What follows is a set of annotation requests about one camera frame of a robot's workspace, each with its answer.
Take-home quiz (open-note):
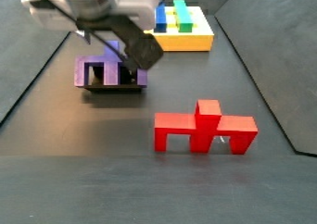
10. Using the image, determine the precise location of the blue long bar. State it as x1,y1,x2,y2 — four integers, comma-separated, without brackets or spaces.
154,4,167,32

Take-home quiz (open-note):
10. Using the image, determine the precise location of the black angled fixture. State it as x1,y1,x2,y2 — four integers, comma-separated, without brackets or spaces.
83,65,147,92

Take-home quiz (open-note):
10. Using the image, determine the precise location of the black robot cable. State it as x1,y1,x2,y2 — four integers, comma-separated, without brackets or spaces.
31,0,133,72

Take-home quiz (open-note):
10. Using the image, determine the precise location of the red E-shaped block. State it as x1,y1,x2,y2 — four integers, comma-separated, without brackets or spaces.
154,99,258,155

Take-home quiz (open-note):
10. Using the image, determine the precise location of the yellow slotted board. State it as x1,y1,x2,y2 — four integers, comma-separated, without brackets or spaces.
146,6,214,52

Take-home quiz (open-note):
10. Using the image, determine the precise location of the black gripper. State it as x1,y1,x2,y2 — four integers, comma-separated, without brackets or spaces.
75,15,163,71

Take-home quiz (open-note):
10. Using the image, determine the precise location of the purple E-shaped block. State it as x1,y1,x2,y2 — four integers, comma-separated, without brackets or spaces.
74,40,149,89

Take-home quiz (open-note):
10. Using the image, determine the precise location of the green long bar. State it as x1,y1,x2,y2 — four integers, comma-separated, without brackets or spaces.
174,0,193,32

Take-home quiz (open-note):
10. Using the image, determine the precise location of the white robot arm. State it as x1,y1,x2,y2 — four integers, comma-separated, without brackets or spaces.
20,0,163,70

